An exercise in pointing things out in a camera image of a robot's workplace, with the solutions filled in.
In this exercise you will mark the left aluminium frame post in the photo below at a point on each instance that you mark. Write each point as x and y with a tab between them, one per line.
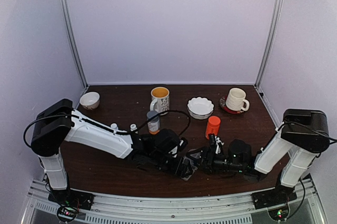
72	43

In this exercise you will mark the cream ribbed mug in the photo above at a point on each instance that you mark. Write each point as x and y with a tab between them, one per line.
236	100

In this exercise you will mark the aluminium frame post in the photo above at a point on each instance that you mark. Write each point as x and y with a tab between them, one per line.
277	8
72	43

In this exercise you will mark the front aluminium rail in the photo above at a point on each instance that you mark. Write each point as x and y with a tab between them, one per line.
109	208

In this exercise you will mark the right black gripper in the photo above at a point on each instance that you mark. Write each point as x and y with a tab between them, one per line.
206	152

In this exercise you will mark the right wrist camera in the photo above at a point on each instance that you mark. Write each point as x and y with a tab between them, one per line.
216	144

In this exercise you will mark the white scalloped dish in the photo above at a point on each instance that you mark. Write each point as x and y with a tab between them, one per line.
200	108

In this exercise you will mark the clear plastic pill organizer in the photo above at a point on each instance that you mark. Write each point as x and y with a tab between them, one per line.
190	163

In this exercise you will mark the small white bottle left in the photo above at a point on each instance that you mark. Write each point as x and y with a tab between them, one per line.
114	126

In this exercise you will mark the red saucer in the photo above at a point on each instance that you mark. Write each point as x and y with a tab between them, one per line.
222	103

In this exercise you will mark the yellow-inside patterned mug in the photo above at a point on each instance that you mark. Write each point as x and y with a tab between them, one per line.
160	100

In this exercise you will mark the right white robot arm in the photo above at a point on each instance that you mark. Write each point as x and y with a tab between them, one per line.
304	132

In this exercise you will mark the small white bottle right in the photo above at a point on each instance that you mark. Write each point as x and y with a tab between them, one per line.
133	128

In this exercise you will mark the small white bottle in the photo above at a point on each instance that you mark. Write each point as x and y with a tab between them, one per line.
114	126
133	128

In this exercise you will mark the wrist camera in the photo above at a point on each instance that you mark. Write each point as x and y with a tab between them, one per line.
216	144
181	146

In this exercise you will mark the right aluminium frame post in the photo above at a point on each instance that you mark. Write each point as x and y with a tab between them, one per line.
277	8

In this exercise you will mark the white ceramic bowl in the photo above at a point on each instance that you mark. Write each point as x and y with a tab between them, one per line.
90	100

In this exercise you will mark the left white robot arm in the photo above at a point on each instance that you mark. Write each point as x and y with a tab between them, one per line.
61	122

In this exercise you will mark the grey-capped orange pill bottle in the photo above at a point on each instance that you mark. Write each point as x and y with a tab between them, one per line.
153	122

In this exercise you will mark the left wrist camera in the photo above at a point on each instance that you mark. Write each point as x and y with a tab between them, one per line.
181	146

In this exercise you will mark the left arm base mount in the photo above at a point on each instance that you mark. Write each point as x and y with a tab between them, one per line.
72	198

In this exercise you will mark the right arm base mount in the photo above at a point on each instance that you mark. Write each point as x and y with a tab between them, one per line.
271	198

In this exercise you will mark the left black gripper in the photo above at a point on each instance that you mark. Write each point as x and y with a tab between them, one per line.
181	171

